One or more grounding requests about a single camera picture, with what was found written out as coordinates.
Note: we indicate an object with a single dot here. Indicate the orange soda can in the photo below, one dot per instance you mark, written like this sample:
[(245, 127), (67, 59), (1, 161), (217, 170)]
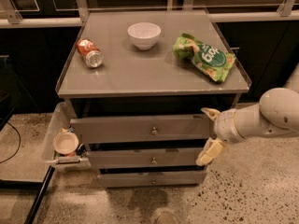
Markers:
[(91, 54)]

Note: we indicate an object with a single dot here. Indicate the white ceramic bowl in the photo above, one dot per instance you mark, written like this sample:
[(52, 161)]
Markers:
[(144, 35)]

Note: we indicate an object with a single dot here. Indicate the green chip bag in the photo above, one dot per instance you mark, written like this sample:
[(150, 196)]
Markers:
[(213, 62)]

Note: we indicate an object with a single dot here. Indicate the metal railing frame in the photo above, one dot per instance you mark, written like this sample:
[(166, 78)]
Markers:
[(46, 13)]

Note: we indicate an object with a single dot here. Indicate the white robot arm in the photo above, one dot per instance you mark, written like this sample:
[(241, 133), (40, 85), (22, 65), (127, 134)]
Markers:
[(275, 115)]

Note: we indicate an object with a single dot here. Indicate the grey bottom drawer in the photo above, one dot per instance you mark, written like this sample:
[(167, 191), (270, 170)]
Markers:
[(152, 179)]

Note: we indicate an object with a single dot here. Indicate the grey drawer cabinet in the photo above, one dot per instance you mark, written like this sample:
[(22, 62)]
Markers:
[(153, 82)]

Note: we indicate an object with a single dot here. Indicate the black metal bar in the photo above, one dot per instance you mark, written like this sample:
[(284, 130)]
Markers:
[(39, 197)]

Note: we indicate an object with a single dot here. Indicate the grey middle drawer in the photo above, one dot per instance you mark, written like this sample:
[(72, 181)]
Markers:
[(161, 157)]

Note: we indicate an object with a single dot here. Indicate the grey drawer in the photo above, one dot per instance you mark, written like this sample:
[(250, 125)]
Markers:
[(152, 179), (161, 157), (141, 128)]

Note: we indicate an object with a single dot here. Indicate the grey top drawer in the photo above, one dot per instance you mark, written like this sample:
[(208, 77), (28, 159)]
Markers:
[(141, 128)]

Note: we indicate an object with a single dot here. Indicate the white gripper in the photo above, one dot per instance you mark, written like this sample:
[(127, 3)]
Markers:
[(224, 125)]

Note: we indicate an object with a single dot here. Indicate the small beige bowl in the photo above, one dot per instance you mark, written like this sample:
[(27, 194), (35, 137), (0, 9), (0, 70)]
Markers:
[(65, 143)]

